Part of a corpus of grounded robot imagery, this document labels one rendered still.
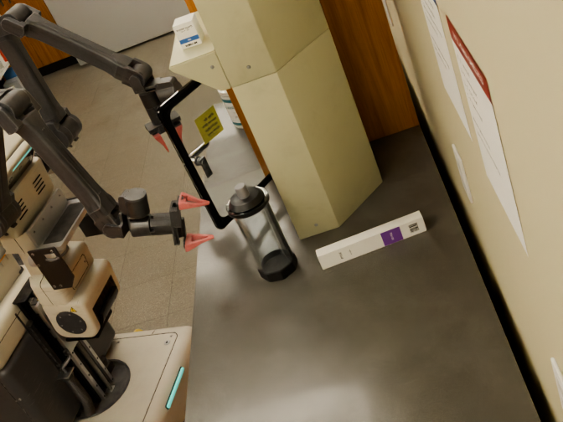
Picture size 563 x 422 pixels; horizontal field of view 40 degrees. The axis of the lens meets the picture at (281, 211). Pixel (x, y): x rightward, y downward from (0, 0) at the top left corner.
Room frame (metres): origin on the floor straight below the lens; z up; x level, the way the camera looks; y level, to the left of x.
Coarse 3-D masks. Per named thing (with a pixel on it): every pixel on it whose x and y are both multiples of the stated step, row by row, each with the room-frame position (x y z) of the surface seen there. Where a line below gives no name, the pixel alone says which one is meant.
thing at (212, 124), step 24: (192, 96) 1.85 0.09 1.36; (216, 96) 1.90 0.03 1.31; (192, 120) 1.83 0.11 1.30; (216, 120) 1.88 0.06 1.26; (240, 120) 1.92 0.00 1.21; (192, 144) 1.81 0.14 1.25; (216, 144) 1.86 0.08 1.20; (240, 144) 1.90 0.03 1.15; (216, 168) 1.83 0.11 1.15; (240, 168) 1.88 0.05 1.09; (264, 168) 1.92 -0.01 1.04; (216, 192) 1.81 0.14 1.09
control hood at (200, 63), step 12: (204, 36) 1.78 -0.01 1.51; (180, 48) 1.78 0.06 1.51; (192, 48) 1.74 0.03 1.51; (204, 48) 1.71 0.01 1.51; (180, 60) 1.70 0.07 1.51; (192, 60) 1.68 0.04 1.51; (204, 60) 1.67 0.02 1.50; (216, 60) 1.67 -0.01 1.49; (180, 72) 1.68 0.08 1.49; (192, 72) 1.68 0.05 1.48; (204, 72) 1.67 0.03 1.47; (216, 72) 1.67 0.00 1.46; (204, 84) 1.68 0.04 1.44; (216, 84) 1.67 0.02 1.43; (228, 84) 1.67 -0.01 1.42
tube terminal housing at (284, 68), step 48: (240, 0) 1.65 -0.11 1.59; (288, 0) 1.71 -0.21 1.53; (240, 48) 1.66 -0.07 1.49; (288, 48) 1.68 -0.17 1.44; (240, 96) 1.66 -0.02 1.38; (288, 96) 1.65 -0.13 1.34; (336, 96) 1.73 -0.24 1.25; (288, 144) 1.65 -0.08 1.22; (336, 144) 1.69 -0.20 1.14; (288, 192) 1.66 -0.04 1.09; (336, 192) 1.66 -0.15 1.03
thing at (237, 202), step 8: (240, 184) 1.59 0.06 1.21; (240, 192) 1.57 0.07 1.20; (248, 192) 1.58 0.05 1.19; (256, 192) 1.58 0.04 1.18; (232, 200) 1.59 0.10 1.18; (240, 200) 1.57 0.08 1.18; (248, 200) 1.56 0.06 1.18; (256, 200) 1.55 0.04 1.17; (232, 208) 1.57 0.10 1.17; (240, 208) 1.55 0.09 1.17; (248, 208) 1.54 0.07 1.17
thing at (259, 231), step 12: (264, 192) 1.59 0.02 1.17; (228, 204) 1.60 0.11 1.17; (252, 216) 1.54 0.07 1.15; (264, 216) 1.55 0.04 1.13; (240, 228) 1.57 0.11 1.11; (252, 228) 1.54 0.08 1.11; (264, 228) 1.54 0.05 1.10; (276, 228) 1.56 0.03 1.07; (252, 240) 1.55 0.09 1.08; (264, 240) 1.54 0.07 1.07; (276, 240) 1.55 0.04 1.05; (252, 252) 1.57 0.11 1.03; (264, 252) 1.54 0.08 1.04; (276, 252) 1.54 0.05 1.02; (288, 252) 1.56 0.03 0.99; (264, 264) 1.55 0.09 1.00; (276, 264) 1.54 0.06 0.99
